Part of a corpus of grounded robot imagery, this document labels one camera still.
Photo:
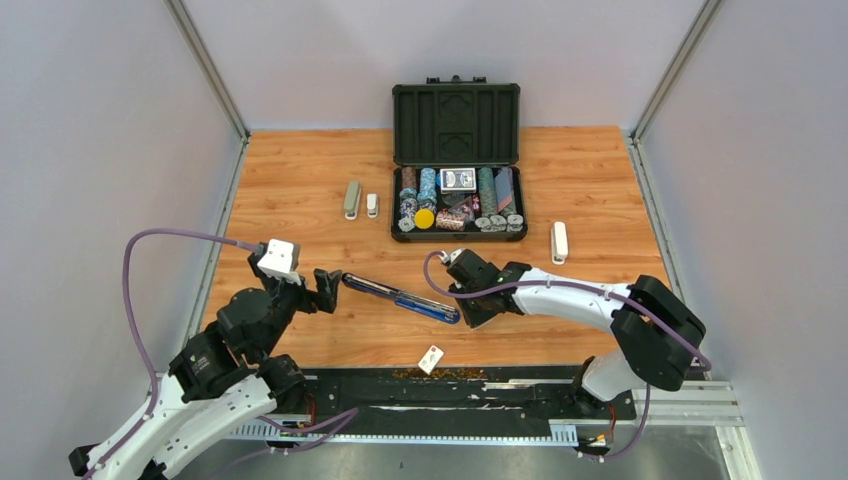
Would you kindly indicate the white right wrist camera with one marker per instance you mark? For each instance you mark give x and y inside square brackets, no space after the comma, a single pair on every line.
[454,255]

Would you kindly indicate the black poker chip case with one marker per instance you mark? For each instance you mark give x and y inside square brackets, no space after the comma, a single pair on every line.
[457,124]

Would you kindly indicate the yellow poker chip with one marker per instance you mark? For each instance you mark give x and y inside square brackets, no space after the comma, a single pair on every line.
[424,219]

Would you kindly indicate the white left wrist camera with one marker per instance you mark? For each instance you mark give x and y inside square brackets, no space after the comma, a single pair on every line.
[279,260]

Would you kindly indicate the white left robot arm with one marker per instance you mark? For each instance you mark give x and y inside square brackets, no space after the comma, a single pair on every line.
[224,376]

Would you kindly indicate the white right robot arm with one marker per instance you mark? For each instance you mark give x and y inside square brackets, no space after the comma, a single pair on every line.
[657,336]

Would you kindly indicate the grey-green stapler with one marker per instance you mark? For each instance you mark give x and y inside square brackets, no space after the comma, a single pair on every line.
[352,200]

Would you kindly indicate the small white stapler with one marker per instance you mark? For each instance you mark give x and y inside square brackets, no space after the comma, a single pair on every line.
[372,205]

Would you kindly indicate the blue playing card deck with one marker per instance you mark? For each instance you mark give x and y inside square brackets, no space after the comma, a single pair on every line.
[457,180]

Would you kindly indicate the blue stapler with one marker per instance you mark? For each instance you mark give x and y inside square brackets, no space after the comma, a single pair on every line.
[439,311]

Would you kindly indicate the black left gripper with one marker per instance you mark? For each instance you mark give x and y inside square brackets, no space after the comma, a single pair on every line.
[329,285]

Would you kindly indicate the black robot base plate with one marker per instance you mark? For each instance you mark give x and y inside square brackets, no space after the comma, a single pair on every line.
[490,402]

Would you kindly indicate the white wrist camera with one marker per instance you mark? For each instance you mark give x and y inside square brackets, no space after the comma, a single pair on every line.
[279,260]
[454,255]

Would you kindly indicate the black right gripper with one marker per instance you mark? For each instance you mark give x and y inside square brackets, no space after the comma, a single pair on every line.
[475,319]

